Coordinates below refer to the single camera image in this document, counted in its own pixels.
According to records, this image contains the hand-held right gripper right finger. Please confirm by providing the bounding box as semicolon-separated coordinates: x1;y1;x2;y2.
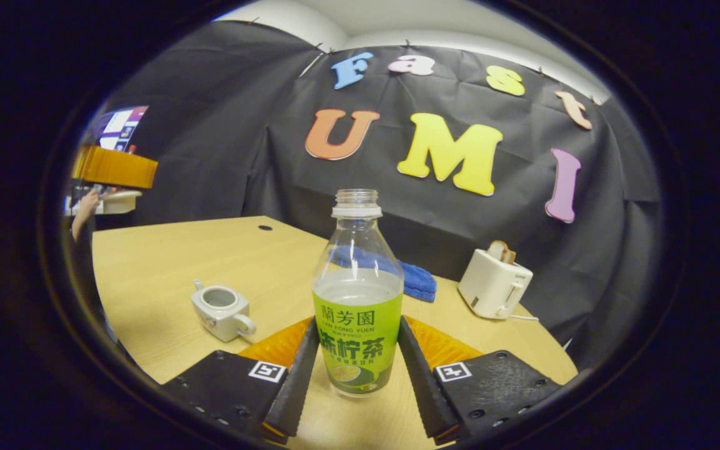
397;316;562;446

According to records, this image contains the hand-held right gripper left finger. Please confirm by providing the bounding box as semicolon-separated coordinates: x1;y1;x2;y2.
163;317;321;444

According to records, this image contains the green label water bottle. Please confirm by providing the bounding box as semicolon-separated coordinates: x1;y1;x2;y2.
312;189;405;398

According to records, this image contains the white floral teacup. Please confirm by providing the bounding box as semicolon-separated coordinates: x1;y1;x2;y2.
191;279;257;343

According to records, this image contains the white side table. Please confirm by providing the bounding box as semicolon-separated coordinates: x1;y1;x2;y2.
66;191;143;216

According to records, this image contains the computer monitor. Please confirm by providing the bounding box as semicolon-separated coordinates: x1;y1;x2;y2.
93;106;149;153

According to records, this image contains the blue towel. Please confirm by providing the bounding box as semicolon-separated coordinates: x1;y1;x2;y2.
329;246;438;303

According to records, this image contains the black backdrop cloth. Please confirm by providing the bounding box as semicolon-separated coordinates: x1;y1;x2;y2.
85;20;664;369

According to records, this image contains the white toaster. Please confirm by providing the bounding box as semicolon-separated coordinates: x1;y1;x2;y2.
458;249;533;320

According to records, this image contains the toast slice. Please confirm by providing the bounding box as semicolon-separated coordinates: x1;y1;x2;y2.
488;241;517;264

